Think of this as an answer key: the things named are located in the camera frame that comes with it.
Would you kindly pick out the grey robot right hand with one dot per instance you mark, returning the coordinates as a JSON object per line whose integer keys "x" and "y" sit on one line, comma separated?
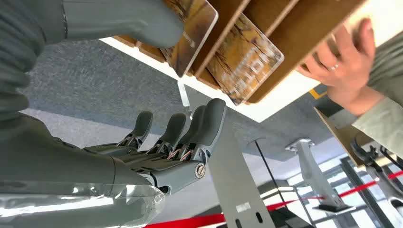
{"x": 63, "y": 163}

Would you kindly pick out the wooden slotted card holder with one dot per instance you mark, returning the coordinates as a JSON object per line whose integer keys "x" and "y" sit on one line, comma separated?
{"x": 302, "y": 37}

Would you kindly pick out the yellow-brown printed card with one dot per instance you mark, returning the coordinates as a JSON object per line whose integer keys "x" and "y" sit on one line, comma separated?
{"x": 245, "y": 63}
{"x": 196, "y": 31}

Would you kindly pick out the brown wooden board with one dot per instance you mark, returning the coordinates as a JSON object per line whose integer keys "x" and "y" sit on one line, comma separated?
{"x": 343, "y": 135}

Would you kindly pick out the white metal stand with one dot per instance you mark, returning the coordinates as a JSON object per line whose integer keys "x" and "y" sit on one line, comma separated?
{"x": 312, "y": 173}

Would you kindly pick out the ribbed grey right arm sleeve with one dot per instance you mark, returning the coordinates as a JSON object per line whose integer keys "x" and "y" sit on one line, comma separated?
{"x": 15, "y": 50}

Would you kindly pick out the thin black pole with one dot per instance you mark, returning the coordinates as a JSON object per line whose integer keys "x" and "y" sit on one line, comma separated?
{"x": 266, "y": 154}

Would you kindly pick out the red barrier tape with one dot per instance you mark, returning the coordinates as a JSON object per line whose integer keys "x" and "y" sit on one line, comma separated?
{"x": 195, "y": 222}

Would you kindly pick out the grey metal table leg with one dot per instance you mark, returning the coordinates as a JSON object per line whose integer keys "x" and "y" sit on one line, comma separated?
{"x": 233, "y": 176}

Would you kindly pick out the dark window frame post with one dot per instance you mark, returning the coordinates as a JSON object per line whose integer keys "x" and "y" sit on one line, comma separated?
{"x": 362, "y": 195}

